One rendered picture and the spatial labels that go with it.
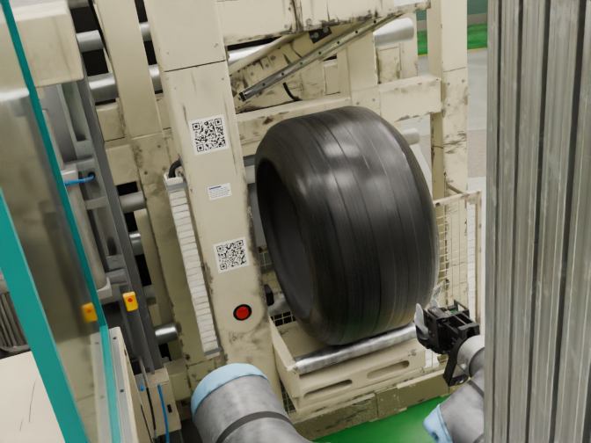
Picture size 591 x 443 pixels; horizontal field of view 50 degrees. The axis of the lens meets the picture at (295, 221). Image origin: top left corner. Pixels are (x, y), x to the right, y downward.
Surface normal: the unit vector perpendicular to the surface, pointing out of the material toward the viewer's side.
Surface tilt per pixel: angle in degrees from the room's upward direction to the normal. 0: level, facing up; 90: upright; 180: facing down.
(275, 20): 90
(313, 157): 33
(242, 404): 0
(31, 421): 0
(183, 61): 90
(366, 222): 63
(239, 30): 90
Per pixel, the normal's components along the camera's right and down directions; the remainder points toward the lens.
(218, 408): -0.57, -0.63
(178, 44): 0.32, 0.38
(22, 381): -0.12, -0.89
